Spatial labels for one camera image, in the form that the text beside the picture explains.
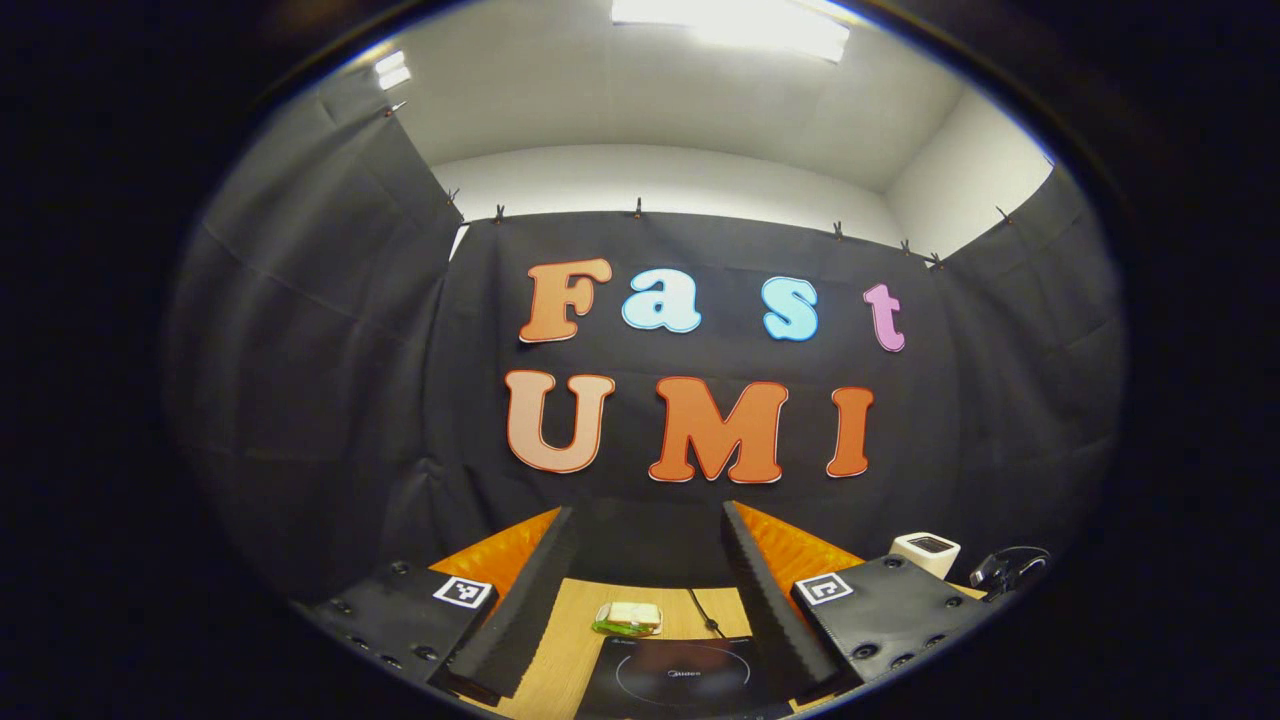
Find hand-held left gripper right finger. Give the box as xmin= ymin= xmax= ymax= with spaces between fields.
xmin=722 ymin=500 xmax=991 ymax=701

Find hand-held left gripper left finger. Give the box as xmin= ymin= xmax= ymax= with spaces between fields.
xmin=300 ymin=505 xmax=581 ymax=701

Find black induction cooktop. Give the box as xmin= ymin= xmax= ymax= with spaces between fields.
xmin=575 ymin=635 xmax=796 ymax=720

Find stainless steel pot black handles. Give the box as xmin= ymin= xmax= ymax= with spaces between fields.
xmin=968 ymin=546 xmax=1053 ymax=603

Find sandwich with lettuce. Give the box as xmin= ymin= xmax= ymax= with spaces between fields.
xmin=592 ymin=601 xmax=664 ymax=638

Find white toaster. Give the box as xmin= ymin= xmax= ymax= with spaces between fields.
xmin=890 ymin=532 xmax=961 ymax=581

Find black backdrop cloth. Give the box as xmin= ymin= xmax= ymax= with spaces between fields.
xmin=165 ymin=65 xmax=1126 ymax=601

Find row of black cloth clips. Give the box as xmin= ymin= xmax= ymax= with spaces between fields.
xmin=385 ymin=100 xmax=1013 ymax=269

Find black cooktop power cable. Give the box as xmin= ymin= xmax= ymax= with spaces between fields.
xmin=686 ymin=588 xmax=726 ymax=638

